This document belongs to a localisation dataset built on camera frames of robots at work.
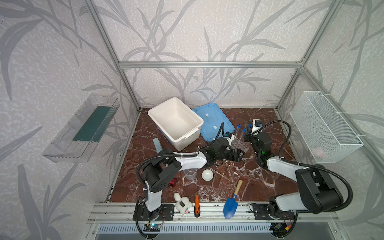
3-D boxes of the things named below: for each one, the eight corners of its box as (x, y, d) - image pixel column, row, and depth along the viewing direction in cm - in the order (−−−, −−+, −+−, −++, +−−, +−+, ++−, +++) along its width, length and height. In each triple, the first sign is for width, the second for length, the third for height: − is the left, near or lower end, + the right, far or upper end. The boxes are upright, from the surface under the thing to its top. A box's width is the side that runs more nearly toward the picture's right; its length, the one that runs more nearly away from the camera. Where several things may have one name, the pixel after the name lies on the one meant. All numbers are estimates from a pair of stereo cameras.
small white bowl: (201, 181, 86) (201, 180, 84) (201, 170, 90) (201, 169, 88) (213, 181, 86) (213, 180, 84) (212, 170, 90) (213, 169, 88)
